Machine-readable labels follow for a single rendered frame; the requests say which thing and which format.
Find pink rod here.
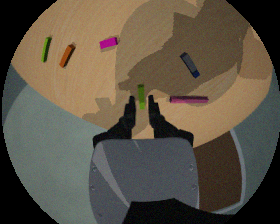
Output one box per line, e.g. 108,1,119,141
169,96,209,103

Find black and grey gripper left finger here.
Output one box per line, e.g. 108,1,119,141
93,96,136,148

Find small magenta block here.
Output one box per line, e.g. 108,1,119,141
99,37,118,49

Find grey rod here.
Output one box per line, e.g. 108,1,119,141
180,52,197,73

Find orange rod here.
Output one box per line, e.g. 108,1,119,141
59,44,76,68

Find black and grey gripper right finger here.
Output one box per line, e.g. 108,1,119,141
148,95,194,149

